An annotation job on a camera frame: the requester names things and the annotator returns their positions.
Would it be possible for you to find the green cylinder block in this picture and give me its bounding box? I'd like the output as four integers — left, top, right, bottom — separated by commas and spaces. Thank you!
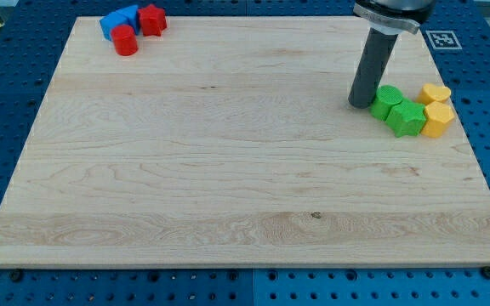
370, 85, 403, 121

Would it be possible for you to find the yellow heart block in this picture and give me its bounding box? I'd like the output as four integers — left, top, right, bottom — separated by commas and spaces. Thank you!
415, 83, 452, 105

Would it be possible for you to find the blue triangle block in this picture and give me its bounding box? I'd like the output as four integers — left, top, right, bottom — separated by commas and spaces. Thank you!
100, 11, 128, 41

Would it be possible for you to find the wooden board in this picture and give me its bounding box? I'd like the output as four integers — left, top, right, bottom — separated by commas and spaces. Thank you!
0, 17, 490, 269

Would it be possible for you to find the red cylinder block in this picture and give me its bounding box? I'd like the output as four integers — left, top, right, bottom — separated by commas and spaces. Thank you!
110, 25, 139, 56

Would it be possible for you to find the yellow hexagon block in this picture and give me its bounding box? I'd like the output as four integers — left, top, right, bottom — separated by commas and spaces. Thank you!
420, 101, 455, 138

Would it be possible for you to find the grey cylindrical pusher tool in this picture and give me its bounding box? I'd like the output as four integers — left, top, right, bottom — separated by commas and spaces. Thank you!
348, 28, 398, 109

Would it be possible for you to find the black board corner screw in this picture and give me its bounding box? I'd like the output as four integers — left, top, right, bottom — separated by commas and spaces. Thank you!
9, 269, 24, 283
480, 266, 490, 280

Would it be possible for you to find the green star block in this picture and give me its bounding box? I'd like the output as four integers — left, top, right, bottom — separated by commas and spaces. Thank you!
385, 99, 426, 138

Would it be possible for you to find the red star block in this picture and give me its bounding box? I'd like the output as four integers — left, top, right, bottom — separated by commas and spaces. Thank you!
138, 4, 168, 37

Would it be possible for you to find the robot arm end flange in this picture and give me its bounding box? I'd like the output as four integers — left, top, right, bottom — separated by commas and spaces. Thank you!
353, 0, 436, 35

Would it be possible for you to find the fiducial marker tag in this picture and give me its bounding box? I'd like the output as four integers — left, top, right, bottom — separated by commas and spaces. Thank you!
426, 30, 462, 50

